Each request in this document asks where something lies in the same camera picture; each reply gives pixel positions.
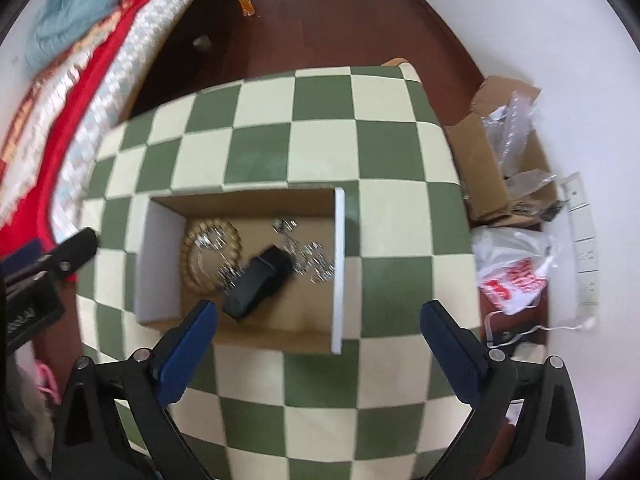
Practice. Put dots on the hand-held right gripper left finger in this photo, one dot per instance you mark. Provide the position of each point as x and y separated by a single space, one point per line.
185 355

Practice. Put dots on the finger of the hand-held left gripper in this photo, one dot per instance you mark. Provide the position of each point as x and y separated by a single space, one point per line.
22 257
75 252

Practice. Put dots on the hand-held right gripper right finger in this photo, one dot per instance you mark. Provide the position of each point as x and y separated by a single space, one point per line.
452 355

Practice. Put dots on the black wristband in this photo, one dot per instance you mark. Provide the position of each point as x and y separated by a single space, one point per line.
252 285

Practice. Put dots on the white cardboard box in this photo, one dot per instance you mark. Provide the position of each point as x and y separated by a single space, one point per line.
340 260

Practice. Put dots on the red printed blanket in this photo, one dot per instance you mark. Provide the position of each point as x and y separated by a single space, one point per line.
30 210

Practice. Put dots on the pink slippers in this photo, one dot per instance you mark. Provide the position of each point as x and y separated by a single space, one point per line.
47 382

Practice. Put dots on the white red-print plastic bag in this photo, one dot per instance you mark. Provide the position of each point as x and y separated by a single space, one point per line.
510 265

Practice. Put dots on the white power strip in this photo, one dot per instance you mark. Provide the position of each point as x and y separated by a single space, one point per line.
580 240

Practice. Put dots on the brown cardboard box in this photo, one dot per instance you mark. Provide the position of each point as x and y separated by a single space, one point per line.
475 170

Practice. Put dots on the clear plastic packaging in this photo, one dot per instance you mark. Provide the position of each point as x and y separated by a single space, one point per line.
515 130

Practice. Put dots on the blue quilt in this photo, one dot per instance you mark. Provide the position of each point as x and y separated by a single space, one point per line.
70 10

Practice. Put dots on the green checkered tablecloth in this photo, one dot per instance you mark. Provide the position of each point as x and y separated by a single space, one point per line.
320 135

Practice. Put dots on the orange drink bottle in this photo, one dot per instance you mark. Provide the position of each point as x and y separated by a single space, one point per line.
245 2

